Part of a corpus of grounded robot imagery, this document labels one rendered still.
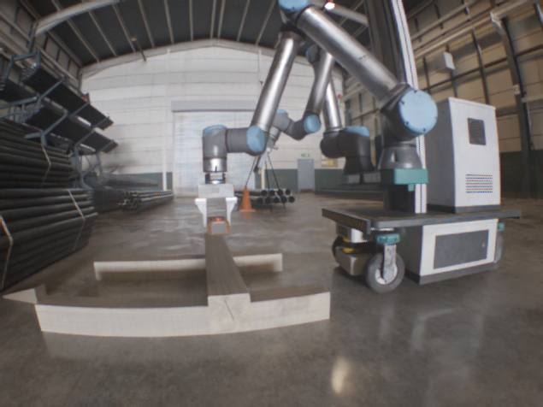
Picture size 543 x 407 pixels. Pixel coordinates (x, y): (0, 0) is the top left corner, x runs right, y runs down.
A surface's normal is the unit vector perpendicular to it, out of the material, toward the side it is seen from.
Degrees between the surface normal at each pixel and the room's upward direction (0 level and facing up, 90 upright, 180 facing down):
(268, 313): 90
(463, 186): 90
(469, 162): 90
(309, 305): 90
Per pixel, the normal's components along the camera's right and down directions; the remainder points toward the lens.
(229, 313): 0.24, 0.05
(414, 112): -0.08, 0.13
